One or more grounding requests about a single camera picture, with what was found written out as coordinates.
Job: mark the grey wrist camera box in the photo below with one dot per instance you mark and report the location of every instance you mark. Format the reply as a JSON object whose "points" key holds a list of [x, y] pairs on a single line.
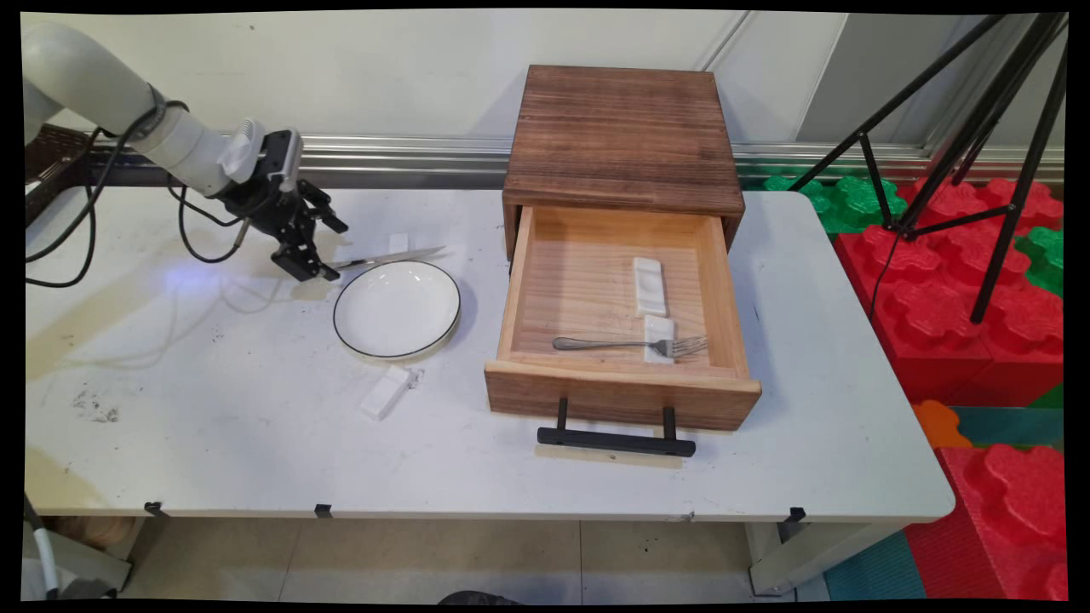
{"points": [[284, 157]]}

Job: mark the black tripod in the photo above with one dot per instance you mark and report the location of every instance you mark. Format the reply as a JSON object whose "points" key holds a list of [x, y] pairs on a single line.
{"points": [[1013, 128]]}

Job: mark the light wooden drawer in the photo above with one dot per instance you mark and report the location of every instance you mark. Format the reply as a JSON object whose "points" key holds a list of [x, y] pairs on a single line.
{"points": [[622, 396]]}

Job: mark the orange foam piece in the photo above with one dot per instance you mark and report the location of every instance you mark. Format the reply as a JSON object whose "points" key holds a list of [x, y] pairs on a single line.
{"points": [[937, 424]]}

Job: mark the silver fork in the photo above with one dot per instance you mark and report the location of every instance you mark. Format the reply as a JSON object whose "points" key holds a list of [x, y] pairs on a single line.
{"points": [[613, 344]]}

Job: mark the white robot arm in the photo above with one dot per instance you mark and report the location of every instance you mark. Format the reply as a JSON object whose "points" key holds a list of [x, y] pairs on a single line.
{"points": [[94, 81]]}

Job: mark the white plate with black rim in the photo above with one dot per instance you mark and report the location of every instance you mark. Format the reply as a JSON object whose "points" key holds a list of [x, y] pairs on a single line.
{"points": [[396, 311]]}

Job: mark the white rectangular cutlery rest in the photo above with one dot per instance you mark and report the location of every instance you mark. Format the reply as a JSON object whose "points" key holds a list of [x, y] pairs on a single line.
{"points": [[383, 393]]}

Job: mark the dark wooden cabinet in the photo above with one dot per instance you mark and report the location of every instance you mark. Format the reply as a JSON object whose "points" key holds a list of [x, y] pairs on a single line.
{"points": [[626, 136]]}

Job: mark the small white cutlery rest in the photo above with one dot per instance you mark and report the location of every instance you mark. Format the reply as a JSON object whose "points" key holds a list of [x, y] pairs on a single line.
{"points": [[398, 243]]}

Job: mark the short white cutlery rest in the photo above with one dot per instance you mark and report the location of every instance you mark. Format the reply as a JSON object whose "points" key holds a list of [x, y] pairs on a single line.
{"points": [[657, 328]]}

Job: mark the aluminium wall rail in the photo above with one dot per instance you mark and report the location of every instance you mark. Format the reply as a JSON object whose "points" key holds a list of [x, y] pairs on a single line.
{"points": [[409, 158]]}

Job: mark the white table leg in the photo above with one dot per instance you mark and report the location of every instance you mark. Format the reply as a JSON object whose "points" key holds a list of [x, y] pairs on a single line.
{"points": [[800, 558]]}

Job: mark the long white cutlery rest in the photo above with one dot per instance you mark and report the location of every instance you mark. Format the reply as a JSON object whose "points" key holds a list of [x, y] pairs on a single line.
{"points": [[650, 288]]}

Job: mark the green foam block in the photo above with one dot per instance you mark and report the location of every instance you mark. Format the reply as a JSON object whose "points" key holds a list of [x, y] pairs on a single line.
{"points": [[843, 203], [1046, 255]]}

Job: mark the silver table knife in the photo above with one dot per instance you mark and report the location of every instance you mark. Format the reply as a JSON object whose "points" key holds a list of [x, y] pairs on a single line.
{"points": [[392, 258]]}

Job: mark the large red foam block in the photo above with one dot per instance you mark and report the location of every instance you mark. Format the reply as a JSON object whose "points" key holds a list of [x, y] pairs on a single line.
{"points": [[937, 315]]}

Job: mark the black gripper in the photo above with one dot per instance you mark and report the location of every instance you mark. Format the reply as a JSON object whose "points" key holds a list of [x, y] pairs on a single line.
{"points": [[264, 209]]}

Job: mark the teal foam mat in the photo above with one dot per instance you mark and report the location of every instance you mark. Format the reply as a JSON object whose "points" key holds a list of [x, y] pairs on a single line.
{"points": [[877, 570], [1013, 426]]}

